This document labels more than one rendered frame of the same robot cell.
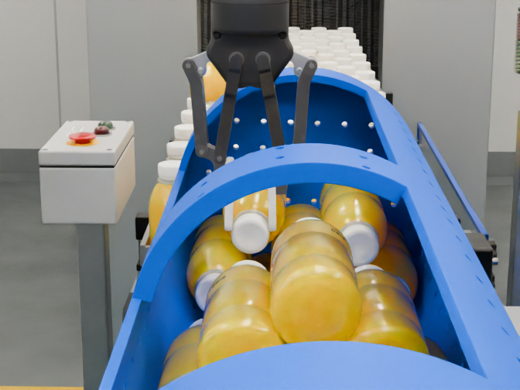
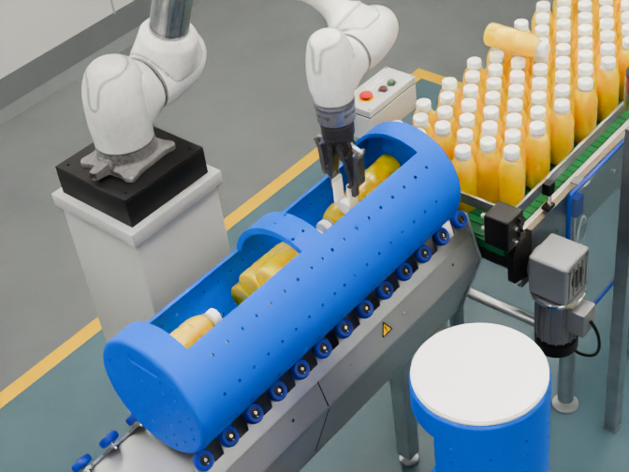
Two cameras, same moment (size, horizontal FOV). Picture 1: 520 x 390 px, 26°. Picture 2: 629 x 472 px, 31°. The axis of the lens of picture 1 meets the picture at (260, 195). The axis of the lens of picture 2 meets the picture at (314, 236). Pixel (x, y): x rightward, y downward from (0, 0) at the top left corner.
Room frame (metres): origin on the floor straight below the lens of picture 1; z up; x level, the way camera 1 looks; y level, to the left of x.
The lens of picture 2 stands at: (-0.47, -1.40, 2.74)
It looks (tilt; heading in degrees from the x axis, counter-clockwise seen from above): 39 degrees down; 44
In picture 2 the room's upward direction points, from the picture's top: 8 degrees counter-clockwise
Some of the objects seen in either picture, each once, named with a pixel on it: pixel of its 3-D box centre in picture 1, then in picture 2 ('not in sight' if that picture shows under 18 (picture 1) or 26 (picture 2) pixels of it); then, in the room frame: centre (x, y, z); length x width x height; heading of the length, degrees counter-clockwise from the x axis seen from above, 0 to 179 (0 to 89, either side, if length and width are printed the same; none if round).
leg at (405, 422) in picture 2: not in sight; (402, 389); (1.25, 0.02, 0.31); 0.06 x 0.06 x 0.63; 89
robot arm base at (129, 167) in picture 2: not in sight; (121, 151); (0.96, 0.63, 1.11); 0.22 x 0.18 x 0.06; 5
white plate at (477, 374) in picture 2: not in sight; (478, 372); (0.86, -0.50, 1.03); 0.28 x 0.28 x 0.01
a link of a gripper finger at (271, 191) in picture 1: (271, 193); (352, 195); (1.10, -0.01, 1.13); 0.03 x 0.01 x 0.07; 179
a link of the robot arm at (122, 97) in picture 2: not in sight; (117, 98); (0.99, 0.63, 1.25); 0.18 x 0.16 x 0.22; 7
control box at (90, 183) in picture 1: (90, 169); (379, 104); (1.53, 0.24, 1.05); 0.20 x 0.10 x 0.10; 179
